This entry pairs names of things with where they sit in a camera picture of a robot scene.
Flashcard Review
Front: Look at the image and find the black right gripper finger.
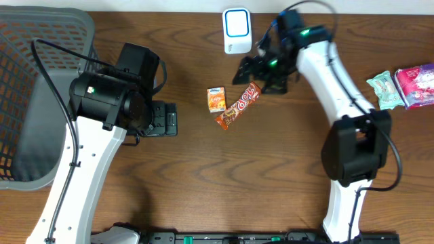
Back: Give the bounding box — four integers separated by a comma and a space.
261, 79, 288, 94
232, 56, 258, 85

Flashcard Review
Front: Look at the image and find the red chocolate bar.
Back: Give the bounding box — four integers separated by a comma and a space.
215, 82, 262, 130

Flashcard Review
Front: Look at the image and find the small orange juice carton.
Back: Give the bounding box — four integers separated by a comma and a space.
207, 87, 226, 113

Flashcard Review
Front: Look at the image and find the teal snack wrapper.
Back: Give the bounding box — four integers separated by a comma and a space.
366, 70, 404, 110

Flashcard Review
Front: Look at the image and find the purple snack packet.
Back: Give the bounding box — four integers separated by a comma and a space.
393, 63, 433, 109

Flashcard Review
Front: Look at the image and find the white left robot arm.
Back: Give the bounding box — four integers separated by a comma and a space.
27, 43, 178, 244

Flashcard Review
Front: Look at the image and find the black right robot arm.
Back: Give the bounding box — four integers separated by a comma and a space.
233, 7, 394, 243

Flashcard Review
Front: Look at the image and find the white barcode scanner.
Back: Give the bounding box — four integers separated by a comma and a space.
222, 7, 252, 54

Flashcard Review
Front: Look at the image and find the grey plastic basket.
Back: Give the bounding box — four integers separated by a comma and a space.
1, 5, 98, 190

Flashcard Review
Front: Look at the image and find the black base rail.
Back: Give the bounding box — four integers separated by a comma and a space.
139, 231, 332, 244

